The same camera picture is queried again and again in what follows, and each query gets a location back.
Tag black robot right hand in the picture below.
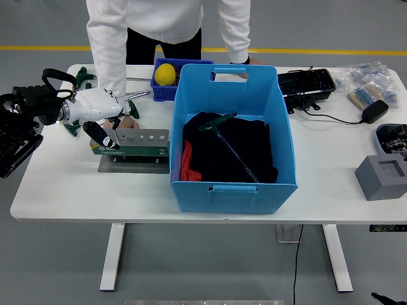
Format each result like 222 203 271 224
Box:
371 291 407 305

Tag person's right hand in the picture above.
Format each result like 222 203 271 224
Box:
114 113 141 130

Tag person's left hand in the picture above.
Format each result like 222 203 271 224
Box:
238 58 268 80

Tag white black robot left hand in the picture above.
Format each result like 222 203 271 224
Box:
67 86 125 151

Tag medium green T-handle hex wrench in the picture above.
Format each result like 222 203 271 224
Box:
104 116 120 144

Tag grey metal wrench holder stand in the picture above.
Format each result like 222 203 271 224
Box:
89 128 170 174

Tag large green T-handle hex wrench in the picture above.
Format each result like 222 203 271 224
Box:
197 112 260 184

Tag large light blue storage box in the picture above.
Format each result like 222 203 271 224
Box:
169 64 299 215

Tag small dark blue bin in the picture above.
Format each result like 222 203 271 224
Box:
149 57 214 102

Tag black plastic tray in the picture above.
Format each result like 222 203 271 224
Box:
277 68 337 114

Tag yellow ball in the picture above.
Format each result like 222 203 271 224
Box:
155 63 177 86

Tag white table leg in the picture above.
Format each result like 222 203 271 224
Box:
321 224 354 293
99 223 127 292

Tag black table control panel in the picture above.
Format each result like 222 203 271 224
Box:
369 224 407 233

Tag red cloth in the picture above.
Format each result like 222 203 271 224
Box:
179 140 203 182

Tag black cloth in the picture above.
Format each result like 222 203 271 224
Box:
181 111 279 184

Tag person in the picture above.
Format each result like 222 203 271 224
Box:
85 0 268 130

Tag clear plastic component bags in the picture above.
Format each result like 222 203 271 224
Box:
333 61 401 111

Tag taped resistor strip bundle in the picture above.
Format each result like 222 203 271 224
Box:
347 84 384 111

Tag grey block with square recess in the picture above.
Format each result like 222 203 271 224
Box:
354 154 407 201

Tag black power adapter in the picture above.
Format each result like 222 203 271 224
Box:
361 100 390 125

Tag light blue parts bowl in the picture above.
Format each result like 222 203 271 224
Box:
375 123 407 159

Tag small green T-handle hex wrench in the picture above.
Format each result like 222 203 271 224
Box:
125 100 141 120

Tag black adapter cord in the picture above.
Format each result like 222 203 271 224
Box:
287 65 365 125

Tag black hanging cable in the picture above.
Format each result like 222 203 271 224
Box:
292 224 305 305

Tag grey metal table bracket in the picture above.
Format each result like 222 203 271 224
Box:
275 224 303 244

